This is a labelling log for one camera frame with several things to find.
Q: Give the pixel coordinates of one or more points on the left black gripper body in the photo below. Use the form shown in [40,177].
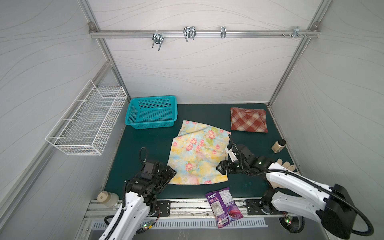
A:
[157,179]

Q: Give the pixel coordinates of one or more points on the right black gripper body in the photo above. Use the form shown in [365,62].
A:
[227,166]

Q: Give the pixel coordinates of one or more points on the floral yellow skirt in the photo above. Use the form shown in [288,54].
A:
[196,152]

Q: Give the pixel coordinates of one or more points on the red plaid skirt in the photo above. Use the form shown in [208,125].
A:
[249,120]

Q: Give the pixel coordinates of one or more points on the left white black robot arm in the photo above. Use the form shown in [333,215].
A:
[139,200]

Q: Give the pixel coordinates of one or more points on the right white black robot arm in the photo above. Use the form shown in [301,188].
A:
[291,193]

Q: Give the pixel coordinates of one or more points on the small jar black lid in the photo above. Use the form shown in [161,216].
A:
[278,146]

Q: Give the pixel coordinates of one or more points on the purple snack bag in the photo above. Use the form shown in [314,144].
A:
[224,207]

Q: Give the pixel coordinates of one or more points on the teal plastic basket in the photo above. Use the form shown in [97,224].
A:
[152,112]

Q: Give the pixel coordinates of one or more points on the small metal hook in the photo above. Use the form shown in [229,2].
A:
[223,32]

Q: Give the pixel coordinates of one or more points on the left metal hook clamp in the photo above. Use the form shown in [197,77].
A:
[157,39]

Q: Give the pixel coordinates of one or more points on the metal hook clamp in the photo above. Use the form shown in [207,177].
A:
[189,33]
[157,39]

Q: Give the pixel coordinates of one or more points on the middle metal hook clamp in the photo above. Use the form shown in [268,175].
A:
[189,33]

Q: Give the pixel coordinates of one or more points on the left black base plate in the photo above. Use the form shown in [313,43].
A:
[160,209]

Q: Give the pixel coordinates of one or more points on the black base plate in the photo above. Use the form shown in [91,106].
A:
[160,209]
[256,207]

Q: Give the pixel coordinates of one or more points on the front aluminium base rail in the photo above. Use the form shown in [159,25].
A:
[200,208]

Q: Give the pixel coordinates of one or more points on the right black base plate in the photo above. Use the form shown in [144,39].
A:
[256,207]

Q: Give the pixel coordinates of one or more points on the white wire basket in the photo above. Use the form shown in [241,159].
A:
[87,124]

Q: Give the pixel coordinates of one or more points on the right metal bracket clamp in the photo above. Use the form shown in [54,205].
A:
[295,34]

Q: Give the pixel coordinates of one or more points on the horizontal aluminium rail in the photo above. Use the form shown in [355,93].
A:
[201,34]

